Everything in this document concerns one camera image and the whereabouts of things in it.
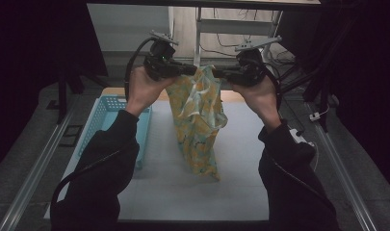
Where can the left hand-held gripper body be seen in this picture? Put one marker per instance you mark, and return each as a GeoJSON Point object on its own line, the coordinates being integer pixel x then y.
{"type": "Point", "coordinates": [162, 64]}

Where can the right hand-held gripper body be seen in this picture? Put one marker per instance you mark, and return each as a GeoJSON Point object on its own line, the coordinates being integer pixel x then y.
{"type": "Point", "coordinates": [250, 69]}

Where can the orange floral cloth bag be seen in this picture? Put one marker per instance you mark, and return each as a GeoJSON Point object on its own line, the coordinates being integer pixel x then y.
{"type": "Point", "coordinates": [199, 122]}

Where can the blue plastic basket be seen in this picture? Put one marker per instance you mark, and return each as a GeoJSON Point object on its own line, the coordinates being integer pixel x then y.
{"type": "Point", "coordinates": [102, 122]}

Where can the person's right hand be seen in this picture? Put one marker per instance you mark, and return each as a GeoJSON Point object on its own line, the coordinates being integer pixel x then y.
{"type": "Point", "coordinates": [261, 97]}

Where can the person's left hand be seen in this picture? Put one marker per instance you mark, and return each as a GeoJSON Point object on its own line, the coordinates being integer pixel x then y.
{"type": "Point", "coordinates": [144, 89]}

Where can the black metal stand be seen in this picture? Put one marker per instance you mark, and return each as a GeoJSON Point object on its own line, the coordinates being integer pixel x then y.
{"type": "Point", "coordinates": [62, 93]}
{"type": "Point", "coordinates": [321, 96]}

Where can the small white adapter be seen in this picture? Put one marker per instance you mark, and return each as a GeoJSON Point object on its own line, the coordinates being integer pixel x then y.
{"type": "Point", "coordinates": [315, 116]}

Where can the black plug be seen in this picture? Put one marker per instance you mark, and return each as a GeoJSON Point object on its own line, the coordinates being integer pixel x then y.
{"type": "Point", "coordinates": [300, 132]}

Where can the white power strip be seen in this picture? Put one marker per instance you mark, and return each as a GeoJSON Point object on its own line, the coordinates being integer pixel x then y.
{"type": "Point", "coordinates": [303, 138]}

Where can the black floor plate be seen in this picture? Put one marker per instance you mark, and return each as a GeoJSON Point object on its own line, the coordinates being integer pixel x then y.
{"type": "Point", "coordinates": [72, 135]}

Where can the white desk frame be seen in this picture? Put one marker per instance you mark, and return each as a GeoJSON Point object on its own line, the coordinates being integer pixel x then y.
{"type": "Point", "coordinates": [231, 26]}

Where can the aluminium rail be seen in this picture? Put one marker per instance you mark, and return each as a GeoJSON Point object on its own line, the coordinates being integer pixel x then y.
{"type": "Point", "coordinates": [346, 179]}
{"type": "Point", "coordinates": [32, 174]}

